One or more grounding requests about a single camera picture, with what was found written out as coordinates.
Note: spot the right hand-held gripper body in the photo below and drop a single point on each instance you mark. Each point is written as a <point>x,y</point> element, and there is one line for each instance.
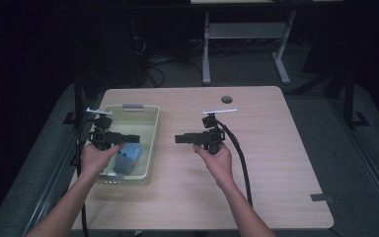
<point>213,136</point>

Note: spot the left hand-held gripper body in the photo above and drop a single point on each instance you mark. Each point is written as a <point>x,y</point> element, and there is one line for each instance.
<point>103,136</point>

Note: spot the pale green plastic basket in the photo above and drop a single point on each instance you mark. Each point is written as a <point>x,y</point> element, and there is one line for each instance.
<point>148,131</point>

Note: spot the person's left hand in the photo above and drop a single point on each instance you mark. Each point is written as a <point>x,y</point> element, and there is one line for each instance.
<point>93,161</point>

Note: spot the person's right hand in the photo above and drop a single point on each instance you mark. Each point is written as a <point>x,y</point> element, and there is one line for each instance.
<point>218,166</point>

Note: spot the black metal stand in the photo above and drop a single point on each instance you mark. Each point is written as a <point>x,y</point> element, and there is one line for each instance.
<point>78,98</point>
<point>349,98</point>

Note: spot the dark tape strip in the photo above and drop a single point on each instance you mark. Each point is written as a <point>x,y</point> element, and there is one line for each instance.
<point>320,197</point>

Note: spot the metal floor rail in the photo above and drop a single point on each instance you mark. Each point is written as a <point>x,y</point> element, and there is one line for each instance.
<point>46,191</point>
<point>365,164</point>

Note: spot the white metal table frame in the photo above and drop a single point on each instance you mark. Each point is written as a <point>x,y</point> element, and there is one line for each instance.
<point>243,30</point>

